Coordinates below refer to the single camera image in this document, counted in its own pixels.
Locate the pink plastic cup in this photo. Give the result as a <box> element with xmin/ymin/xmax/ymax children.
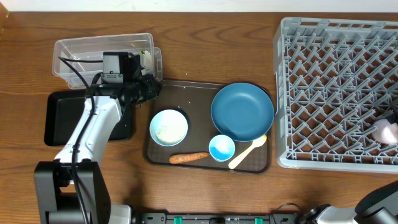
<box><xmin>371</xmin><ymin>119</ymin><xmax>397</xmax><ymax>144</ymax></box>

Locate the white napkin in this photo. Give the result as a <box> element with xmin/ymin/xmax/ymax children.
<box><xmin>140</xmin><ymin>50</ymin><xmax>153</xmax><ymax>75</ymax></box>

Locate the small light blue cup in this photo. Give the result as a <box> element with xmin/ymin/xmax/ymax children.
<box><xmin>208</xmin><ymin>134</ymin><xmax>236</xmax><ymax>162</ymax></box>

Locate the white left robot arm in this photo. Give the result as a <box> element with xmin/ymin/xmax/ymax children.
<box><xmin>34</xmin><ymin>52</ymin><xmax>161</xmax><ymax>224</ymax></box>

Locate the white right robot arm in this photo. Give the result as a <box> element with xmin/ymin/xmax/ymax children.
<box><xmin>297</xmin><ymin>105</ymin><xmax>397</xmax><ymax>224</ymax></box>

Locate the grey dishwasher rack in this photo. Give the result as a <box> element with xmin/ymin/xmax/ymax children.
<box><xmin>273</xmin><ymin>17</ymin><xmax>397</xmax><ymax>174</ymax></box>

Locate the light blue rice bowl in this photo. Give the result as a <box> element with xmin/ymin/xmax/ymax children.
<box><xmin>149</xmin><ymin>110</ymin><xmax>188</xmax><ymax>147</ymax></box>

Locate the brown serving tray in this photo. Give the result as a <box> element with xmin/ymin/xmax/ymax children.
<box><xmin>143</xmin><ymin>80</ymin><xmax>272</xmax><ymax>174</ymax></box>

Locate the clear plastic bin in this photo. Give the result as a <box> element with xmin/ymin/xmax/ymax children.
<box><xmin>52</xmin><ymin>33</ymin><xmax>163</xmax><ymax>89</ymax></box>

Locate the black bin tray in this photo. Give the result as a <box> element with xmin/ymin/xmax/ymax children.
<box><xmin>44</xmin><ymin>90</ymin><xmax>135</xmax><ymax>146</ymax></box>

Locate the orange carrot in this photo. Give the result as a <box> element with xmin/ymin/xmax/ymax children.
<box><xmin>169</xmin><ymin>152</ymin><xmax>210</xmax><ymax>164</ymax></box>

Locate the dark blue plate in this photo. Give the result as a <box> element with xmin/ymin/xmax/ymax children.
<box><xmin>211</xmin><ymin>83</ymin><xmax>275</xmax><ymax>142</ymax></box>

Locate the cream plastic spoon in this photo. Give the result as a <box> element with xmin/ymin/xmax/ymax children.
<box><xmin>228</xmin><ymin>135</ymin><xmax>267</xmax><ymax>169</ymax></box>

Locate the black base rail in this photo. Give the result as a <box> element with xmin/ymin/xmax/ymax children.
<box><xmin>131</xmin><ymin>213</ymin><xmax>299</xmax><ymax>224</ymax></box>

